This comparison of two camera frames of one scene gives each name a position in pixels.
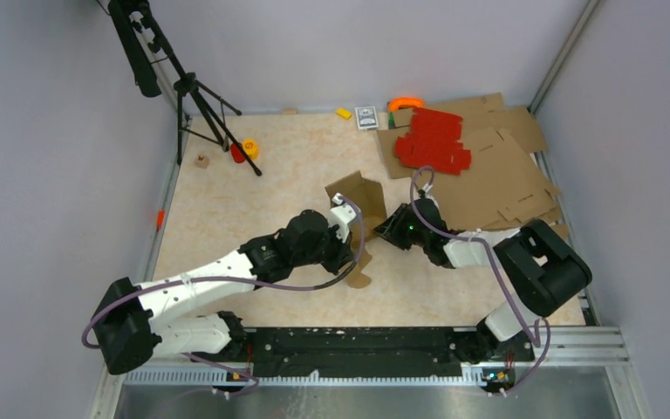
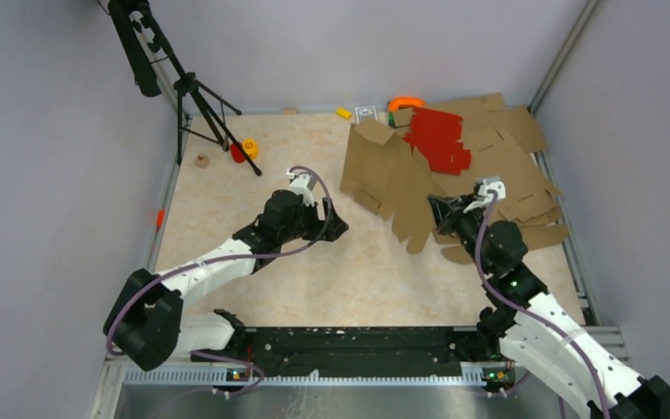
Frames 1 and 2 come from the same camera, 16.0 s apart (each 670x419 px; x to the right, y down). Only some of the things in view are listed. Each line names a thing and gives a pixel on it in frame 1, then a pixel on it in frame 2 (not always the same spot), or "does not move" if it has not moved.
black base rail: x=366 y=352 does not move
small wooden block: x=201 y=161 does not move
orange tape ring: x=396 y=103 does not move
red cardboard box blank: x=434 y=141 does not move
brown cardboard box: x=372 y=201 -> x=384 y=173
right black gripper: x=390 y=230 -> x=449 y=210
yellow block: x=343 y=113 does not move
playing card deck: x=366 y=117 does not move
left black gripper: x=343 y=255 -> x=335 y=226
